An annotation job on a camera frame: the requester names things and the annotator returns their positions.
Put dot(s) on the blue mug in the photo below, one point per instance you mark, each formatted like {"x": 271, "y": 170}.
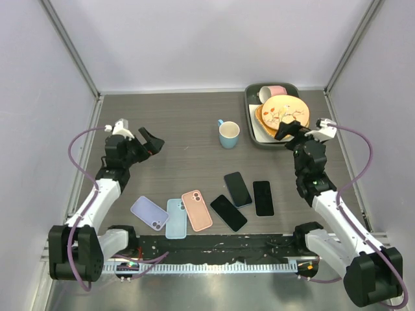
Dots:
{"x": 228, "y": 133}

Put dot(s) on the white cable duct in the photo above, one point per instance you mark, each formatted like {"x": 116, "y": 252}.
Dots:
{"x": 116, "y": 267}

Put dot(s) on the light blue phone case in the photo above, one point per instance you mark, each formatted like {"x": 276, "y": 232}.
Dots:
{"x": 176, "y": 226}

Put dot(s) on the pink cup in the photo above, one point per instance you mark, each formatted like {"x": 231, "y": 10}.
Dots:
{"x": 266, "y": 92}

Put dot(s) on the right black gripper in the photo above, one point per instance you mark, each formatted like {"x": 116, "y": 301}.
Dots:
{"x": 291, "y": 129}

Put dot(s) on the purple phone case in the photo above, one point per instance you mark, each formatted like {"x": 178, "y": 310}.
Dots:
{"x": 150, "y": 213}

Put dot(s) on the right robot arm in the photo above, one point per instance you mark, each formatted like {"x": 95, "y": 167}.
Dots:
{"x": 371, "y": 273}

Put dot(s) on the orange bird plate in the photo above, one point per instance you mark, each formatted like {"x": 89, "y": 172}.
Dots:
{"x": 284, "y": 100}

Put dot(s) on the black phone middle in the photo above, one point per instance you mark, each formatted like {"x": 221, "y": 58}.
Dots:
{"x": 230, "y": 215}

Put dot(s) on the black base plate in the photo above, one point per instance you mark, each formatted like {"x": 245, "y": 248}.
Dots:
{"x": 219, "y": 249}

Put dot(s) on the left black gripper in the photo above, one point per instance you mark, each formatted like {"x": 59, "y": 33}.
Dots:
{"x": 152, "y": 146}

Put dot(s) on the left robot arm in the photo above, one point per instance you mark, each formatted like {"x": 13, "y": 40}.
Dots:
{"x": 76, "y": 251}

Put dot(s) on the woven yellow plate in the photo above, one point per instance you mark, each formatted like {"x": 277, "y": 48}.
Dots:
{"x": 271, "y": 117}

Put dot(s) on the blue-edged black phone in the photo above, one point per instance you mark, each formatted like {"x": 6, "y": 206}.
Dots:
{"x": 237, "y": 189}

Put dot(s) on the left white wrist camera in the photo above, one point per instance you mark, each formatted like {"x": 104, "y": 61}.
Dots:
{"x": 121, "y": 128}

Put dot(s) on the black phone right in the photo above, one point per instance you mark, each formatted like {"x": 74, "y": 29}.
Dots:
{"x": 263, "y": 199}

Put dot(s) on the white square plate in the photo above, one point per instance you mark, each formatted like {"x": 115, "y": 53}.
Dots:
{"x": 262, "y": 133}

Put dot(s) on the dark green tray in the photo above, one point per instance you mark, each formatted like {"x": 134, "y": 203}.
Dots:
{"x": 251, "y": 97}

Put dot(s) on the pink phone case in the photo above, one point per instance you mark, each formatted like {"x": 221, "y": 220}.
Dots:
{"x": 197, "y": 210}

